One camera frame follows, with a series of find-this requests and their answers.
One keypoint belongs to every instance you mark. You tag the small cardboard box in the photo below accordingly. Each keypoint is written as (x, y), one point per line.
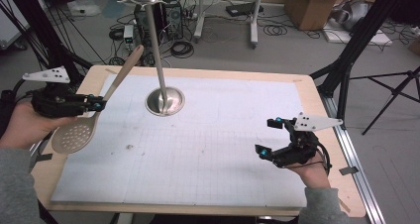
(415, 47)

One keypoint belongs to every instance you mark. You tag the grey shiny bag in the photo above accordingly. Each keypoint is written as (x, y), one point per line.
(351, 14)

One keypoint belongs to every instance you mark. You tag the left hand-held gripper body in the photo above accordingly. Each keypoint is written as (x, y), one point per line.
(56, 103)

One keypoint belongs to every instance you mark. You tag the thin black tripod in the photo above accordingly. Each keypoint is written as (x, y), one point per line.
(393, 91)

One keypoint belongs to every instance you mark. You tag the thick black camera stand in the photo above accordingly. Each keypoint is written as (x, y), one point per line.
(363, 32)

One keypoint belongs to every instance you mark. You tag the beige slotted spoon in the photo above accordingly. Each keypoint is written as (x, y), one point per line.
(127, 68)

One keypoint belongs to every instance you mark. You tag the white rolling stand frame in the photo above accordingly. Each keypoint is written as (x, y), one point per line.
(254, 19)

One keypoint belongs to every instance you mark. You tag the metal utensil stand with hooks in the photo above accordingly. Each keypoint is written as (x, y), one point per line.
(155, 45)

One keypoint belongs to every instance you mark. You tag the small grey power supply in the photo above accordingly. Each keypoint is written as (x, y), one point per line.
(128, 32)

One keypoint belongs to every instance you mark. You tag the person's right hand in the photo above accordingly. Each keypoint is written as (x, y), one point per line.
(313, 176)

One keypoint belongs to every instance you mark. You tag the white grid mat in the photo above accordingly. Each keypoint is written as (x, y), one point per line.
(214, 151)

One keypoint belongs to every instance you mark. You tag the large cardboard box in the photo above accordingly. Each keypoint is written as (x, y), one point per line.
(307, 9)

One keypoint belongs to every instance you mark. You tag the black computer tower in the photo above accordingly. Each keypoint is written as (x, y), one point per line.
(173, 21)

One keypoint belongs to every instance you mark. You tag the aluminium rail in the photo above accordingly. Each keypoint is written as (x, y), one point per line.
(360, 191)

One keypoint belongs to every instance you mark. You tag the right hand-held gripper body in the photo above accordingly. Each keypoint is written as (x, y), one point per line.
(298, 148)

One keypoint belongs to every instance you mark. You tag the white plastic sheet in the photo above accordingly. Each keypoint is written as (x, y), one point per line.
(84, 7)

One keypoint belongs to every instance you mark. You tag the black flat box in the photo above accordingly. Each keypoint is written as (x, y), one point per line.
(242, 9)

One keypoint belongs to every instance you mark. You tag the white flat board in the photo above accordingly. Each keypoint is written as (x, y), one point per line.
(379, 39)

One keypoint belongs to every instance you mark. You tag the grey tape piece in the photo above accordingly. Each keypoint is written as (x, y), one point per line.
(349, 170)
(43, 157)

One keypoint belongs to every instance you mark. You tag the person's left hand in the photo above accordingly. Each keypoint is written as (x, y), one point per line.
(23, 128)

